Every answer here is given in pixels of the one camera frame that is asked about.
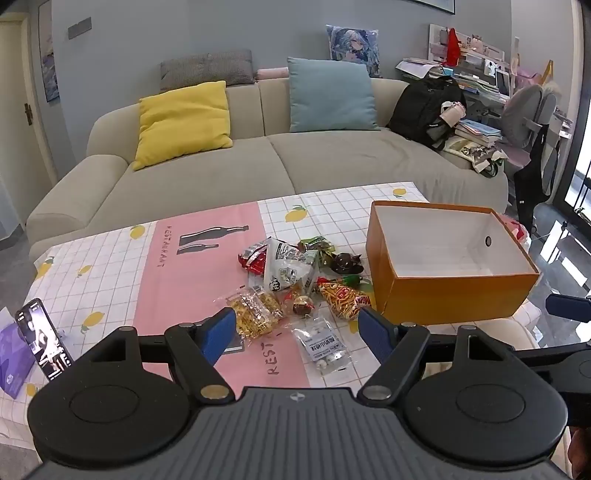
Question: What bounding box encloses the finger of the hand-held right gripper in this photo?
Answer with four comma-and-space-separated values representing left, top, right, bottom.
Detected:
508, 340, 591, 370
545, 294, 591, 320

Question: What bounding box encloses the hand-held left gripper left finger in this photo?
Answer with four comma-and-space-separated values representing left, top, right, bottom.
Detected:
76, 306, 238, 404

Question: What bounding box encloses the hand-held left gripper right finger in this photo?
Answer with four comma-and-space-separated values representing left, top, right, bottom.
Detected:
356, 306, 517, 404

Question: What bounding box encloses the yellow noodle snack packet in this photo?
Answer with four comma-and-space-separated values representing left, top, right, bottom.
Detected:
213, 286, 284, 342

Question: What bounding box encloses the orange cardboard box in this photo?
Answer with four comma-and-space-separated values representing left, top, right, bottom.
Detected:
366, 200, 541, 325

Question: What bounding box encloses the red snack packet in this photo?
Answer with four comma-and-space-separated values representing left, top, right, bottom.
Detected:
238, 239, 271, 274

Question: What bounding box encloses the white and green chip bag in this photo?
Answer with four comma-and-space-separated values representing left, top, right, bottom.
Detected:
263, 237, 320, 294

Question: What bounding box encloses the orange cone snack packet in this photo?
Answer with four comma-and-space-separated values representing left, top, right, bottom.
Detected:
316, 281, 375, 320

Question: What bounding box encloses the clear packet of white candies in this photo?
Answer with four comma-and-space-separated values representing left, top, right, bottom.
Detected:
292, 316, 349, 374

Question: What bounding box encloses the green sausage stick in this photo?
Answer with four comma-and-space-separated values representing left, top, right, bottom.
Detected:
316, 274, 363, 287

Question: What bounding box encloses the dark wrapped candy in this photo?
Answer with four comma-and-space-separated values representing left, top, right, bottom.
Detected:
331, 252, 365, 274

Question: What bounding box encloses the pink plastic bag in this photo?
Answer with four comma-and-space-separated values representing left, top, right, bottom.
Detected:
499, 213, 532, 252

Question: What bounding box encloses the printed pink checked tablecloth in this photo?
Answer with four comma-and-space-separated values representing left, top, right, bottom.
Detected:
0, 182, 541, 462

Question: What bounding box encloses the black jacket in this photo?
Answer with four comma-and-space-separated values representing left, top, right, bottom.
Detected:
515, 124, 561, 227

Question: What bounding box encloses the black smartphone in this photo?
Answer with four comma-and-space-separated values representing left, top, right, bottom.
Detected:
14, 298, 75, 380

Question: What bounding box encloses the beige sofa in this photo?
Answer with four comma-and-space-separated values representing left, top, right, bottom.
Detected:
25, 76, 509, 259

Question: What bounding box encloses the stack of books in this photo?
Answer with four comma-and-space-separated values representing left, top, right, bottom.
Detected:
455, 119, 502, 146

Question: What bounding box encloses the grey office chair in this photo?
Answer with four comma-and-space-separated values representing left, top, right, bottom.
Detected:
501, 84, 561, 232

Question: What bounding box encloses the purple box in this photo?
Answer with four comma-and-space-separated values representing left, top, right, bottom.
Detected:
0, 322, 40, 398

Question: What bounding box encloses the yellow cushion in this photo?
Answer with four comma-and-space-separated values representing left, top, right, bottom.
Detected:
133, 80, 234, 171

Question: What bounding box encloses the cup in backpack pocket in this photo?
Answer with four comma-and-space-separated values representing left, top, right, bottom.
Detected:
441, 102, 467, 126

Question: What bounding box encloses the black backpack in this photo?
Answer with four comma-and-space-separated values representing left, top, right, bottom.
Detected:
387, 76, 467, 149

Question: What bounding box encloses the light blue cushion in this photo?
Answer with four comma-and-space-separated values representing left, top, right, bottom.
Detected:
286, 56, 382, 134

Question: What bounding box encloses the pile of papers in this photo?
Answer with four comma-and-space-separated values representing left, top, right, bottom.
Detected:
394, 55, 509, 97

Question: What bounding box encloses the grey cushion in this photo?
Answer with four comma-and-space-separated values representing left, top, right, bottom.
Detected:
159, 49, 257, 92

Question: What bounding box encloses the red bag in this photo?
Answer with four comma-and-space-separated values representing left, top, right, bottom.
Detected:
445, 28, 462, 66

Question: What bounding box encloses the printed figure cushion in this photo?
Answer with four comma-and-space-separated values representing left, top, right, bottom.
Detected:
325, 24, 382, 78

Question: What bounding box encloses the cream door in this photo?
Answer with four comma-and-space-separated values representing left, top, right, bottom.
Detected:
0, 11, 61, 232

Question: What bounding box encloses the wall poster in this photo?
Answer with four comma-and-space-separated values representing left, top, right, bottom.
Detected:
37, 0, 61, 102

